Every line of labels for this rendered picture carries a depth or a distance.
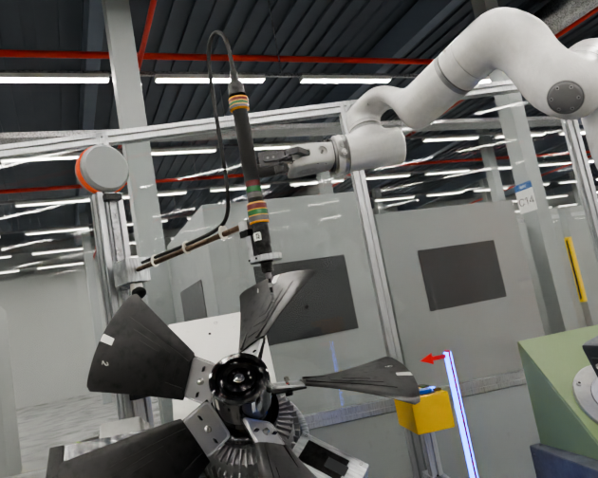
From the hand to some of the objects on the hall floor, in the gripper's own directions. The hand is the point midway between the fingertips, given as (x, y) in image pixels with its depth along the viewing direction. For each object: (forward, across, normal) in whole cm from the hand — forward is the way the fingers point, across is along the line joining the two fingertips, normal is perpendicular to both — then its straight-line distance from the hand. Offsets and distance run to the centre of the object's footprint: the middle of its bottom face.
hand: (263, 165), depth 122 cm
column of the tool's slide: (+45, -58, +165) cm, 181 cm away
